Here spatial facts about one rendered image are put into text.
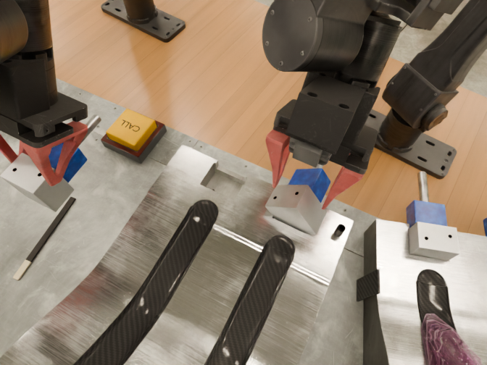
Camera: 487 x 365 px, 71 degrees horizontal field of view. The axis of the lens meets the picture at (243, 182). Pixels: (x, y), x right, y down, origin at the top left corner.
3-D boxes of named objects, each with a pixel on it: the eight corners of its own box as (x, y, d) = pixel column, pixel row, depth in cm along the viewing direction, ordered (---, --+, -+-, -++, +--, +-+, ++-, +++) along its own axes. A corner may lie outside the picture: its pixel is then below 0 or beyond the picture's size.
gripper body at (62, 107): (39, 143, 33) (28, 66, 29) (-39, 105, 35) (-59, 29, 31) (90, 121, 38) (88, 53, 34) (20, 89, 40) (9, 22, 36)
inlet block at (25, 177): (90, 122, 49) (75, 97, 45) (119, 135, 48) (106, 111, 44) (25, 196, 44) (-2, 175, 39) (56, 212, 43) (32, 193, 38)
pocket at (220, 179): (217, 172, 52) (216, 158, 49) (248, 186, 51) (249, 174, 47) (202, 196, 50) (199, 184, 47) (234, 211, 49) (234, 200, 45)
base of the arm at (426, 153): (469, 155, 51) (483, 124, 54) (346, 97, 56) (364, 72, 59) (442, 181, 58) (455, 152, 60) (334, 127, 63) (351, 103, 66)
